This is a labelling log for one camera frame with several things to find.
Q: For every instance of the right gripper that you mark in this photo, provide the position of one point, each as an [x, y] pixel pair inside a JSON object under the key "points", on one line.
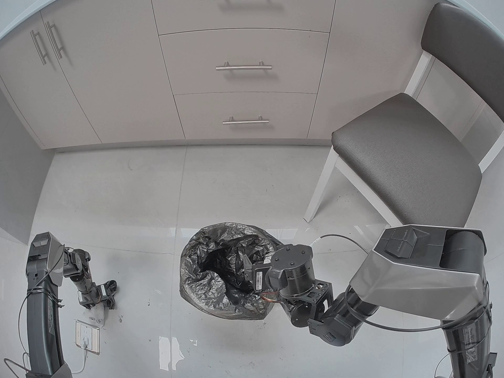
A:
{"points": [[263, 278]]}

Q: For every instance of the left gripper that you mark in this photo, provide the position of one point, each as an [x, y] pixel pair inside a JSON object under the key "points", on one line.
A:
{"points": [[92, 294]]}

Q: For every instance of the clear printed wrapper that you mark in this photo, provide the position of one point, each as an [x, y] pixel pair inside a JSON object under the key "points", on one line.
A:
{"points": [[96, 314]]}

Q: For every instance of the black plastic bag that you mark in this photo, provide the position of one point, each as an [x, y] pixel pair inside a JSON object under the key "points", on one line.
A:
{"points": [[220, 301]]}

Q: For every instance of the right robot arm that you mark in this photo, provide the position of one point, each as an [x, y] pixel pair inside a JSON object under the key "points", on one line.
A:
{"points": [[413, 274]]}

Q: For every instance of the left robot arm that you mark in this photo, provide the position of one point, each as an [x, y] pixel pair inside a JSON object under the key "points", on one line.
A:
{"points": [[39, 289]]}

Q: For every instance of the grey padded white chair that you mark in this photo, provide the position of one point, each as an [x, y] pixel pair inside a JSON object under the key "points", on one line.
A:
{"points": [[413, 152]]}

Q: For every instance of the beige cabinet with drawers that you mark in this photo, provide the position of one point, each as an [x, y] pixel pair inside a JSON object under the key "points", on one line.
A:
{"points": [[244, 34]]}

